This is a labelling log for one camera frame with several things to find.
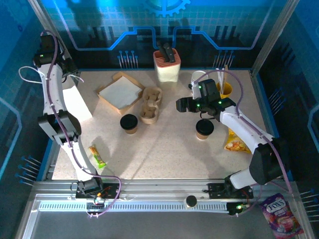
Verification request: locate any purple candy bag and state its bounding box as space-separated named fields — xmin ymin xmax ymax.
xmin=258 ymin=193 xmax=305 ymax=239

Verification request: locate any yellow utensil holder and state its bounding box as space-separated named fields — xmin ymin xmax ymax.
xmin=215 ymin=82 xmax=233 ymax=98

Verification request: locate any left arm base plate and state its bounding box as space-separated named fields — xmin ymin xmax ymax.
xmin=75 ymin=181 xmax=122 ymax=200

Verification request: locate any black knife handle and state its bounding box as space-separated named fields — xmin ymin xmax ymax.
xmin=163 ymin=42 xmax=176 ymax=63
xmin=156 ymin=41 xmax=166 ymax=62

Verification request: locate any black round knob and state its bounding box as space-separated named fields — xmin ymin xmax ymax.
xmin=183 ymin=195 xmax=197 ymax=209

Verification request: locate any green snack bar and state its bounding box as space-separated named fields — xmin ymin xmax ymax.
xmin=88 ymin=145 xmax=107 ymax=169

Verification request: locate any beige knife block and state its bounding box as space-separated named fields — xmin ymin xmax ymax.
xmin=153 ymin=48 xmax=181 ymax=83

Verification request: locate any aluminium frame base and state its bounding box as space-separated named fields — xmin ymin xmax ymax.
xmin=14 ymin=178 xmax=315 ymax=239

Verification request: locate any brown cardboard napkin box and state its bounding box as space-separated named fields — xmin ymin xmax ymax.
xmin=96 ymin=71 xmax=146 ymax=116

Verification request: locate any white paper carry bag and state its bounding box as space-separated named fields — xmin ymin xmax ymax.
xmin=18 ymin=66 xmax=93 ymax=123

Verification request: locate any stack of paper cups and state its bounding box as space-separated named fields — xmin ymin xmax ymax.
xmin=191 ymin=70 xmax=211 ymax=87

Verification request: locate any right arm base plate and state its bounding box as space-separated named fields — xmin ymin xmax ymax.
xmin=208 ymin=183 xmax=254 ymax=200

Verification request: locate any left aluminium frame post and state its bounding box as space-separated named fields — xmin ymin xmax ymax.
xmin=27 ymin=0 xmax=81 ymax=77

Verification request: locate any black cup lid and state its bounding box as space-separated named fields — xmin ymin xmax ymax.
xmin=120 ymin=114 xmax=139 ymax=130
xmin=195 ymin=119 xmax=215 ymax=134

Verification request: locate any white slotted cable duct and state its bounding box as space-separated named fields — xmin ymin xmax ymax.
xmin=38 ymin=201 xmax=230 ymax=213

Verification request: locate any yellow chips packet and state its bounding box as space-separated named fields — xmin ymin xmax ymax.
xmin=223 ymin=128 xmax=251 ymax=154

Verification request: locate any aluminium frame post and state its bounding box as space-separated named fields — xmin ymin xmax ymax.
xmin=250 ymin=0 xmax=300 ymax=75
xmin=27 ymin=0 xmax=81 ymax=77

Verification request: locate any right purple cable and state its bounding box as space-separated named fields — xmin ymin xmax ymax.
xmin=195 ymin=69 xmax=294 ymax=217

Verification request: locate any right aluminium frame post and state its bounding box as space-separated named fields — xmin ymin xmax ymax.
xmin=250 ymin=0 xmax=300 ymax=75

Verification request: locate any white napkin stack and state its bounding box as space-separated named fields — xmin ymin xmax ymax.
xmin=99 ymin=76 xmax=140 ymax=110

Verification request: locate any wooden stir stick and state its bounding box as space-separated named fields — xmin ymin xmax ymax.
xmin=224 ymin=64 xmax=229 ymax=95

